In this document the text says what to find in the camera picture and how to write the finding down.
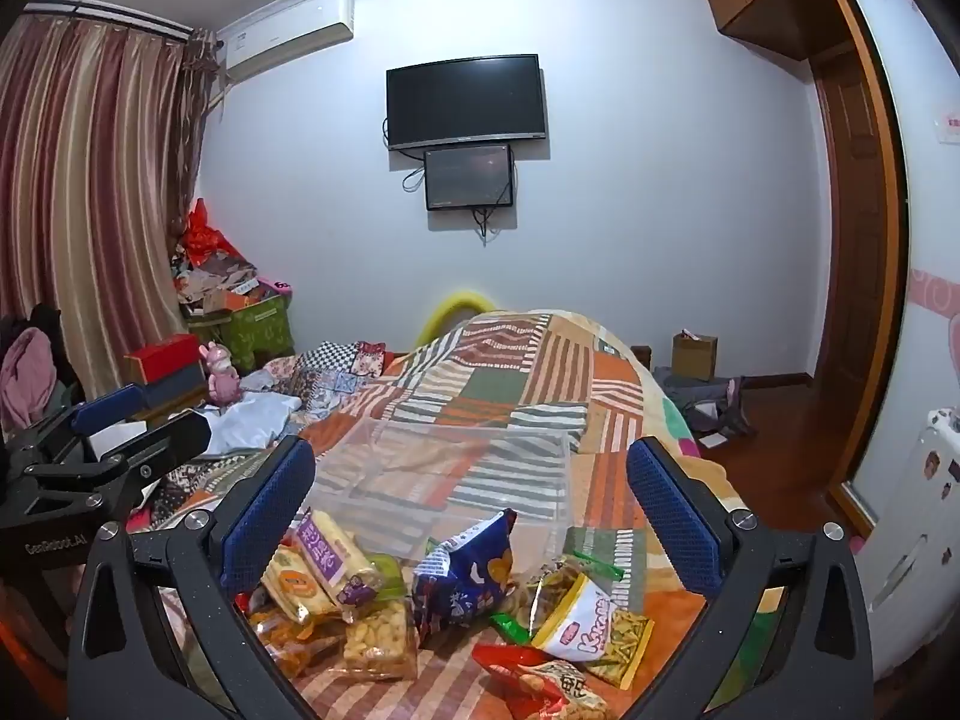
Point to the green storage box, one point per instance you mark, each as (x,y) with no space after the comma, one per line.
(255,330)

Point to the brown wooden door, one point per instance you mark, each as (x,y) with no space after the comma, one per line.
(840,225)

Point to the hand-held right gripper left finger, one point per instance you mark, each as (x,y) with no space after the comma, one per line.
(270,517)

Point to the pink toy figure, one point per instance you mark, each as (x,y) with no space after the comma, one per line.
(221,379)

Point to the red plastic bag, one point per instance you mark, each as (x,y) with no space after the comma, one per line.
(202,236)

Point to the white appliance with stickers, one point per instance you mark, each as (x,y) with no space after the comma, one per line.
(915,540)

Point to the dark blue box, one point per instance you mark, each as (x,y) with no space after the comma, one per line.
(172,390)

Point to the red snack bag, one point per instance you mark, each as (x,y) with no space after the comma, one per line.
(540,690)

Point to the black garment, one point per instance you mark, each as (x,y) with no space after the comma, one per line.
(49,319)

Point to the orange label cracker packet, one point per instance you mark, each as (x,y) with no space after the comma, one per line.
(296,585)

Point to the purple label cracker packet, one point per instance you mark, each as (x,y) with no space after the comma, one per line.
(330,547)

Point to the black wall television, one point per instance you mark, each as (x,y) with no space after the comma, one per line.
(465,101)

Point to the checkered patchwork quilt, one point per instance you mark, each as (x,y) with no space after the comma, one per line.
(337,375)

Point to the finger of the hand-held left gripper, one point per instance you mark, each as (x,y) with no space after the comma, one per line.
(169,439)
(112,405)

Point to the dark clothes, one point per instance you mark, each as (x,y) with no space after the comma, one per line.
(697,397)

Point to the green pea snack packet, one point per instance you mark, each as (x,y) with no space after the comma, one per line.
(622,641)

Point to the white wall switch plate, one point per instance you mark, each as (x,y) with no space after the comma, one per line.
(949,127)

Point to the blue snack bag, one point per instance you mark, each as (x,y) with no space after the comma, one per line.
(465,577)

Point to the wooden door frame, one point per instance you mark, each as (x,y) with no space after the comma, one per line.
(892,240)

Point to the red box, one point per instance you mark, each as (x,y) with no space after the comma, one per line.
(161,356)

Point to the clear biscuit packet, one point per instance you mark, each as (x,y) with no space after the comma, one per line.
(379,637)

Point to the striped patchwork blanket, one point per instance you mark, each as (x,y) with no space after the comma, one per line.
(487,390)

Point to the clear plastic container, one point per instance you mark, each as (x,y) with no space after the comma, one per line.
(450,480)

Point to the white air conditioner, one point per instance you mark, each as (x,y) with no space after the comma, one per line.
(285,37)

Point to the striped brown curtain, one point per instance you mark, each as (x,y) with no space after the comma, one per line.
(90,165)

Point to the pink garment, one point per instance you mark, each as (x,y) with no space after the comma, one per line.
(26,375)

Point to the light blue cloth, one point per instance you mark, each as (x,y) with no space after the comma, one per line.
(247,420)

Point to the small black wall monitor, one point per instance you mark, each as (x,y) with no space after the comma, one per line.
(469,176)

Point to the clear green noodle bag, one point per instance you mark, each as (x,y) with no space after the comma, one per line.
(574,626)

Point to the yellow hoop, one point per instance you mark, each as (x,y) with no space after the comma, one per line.
(442,307)

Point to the cardboard box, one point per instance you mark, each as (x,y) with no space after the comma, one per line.
(694,360)

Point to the pile of printed papers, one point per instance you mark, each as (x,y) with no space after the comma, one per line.
(217,277)

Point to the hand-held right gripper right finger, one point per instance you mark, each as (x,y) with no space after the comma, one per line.
(675,517)

